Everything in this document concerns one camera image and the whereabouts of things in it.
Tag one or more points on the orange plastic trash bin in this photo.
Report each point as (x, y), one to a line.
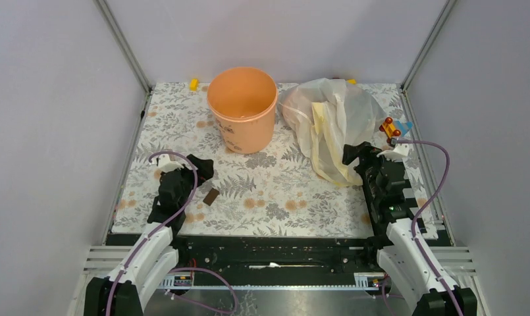
(243, 102)

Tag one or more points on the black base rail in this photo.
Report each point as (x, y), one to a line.
(281, 261)

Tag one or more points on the small brown block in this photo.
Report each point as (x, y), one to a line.
(211, 196)

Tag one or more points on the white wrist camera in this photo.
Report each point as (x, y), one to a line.
(166, 163)
(399, 152)

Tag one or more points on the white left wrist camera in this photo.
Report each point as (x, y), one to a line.
(166, 163)

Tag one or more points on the yellow toy block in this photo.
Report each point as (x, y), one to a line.
(352, 81)
(194, 83)

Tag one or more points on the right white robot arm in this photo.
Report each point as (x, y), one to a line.
(397, 245)

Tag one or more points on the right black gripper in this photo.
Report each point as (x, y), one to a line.
(364, 151)

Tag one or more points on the orange toy car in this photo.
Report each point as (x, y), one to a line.
(389, 128)

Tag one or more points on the yellowish translucent trash bag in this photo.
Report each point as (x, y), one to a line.
(327, 114)

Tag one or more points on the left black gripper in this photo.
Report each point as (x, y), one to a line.
(204, 166)

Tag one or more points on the blue toy piece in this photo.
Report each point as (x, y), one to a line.
(402, 127)

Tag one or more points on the floral table mat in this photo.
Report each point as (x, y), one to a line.
(274, 192)

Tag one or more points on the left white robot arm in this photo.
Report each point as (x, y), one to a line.
(127, 289)

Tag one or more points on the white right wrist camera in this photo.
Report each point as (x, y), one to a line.
(399, 152)

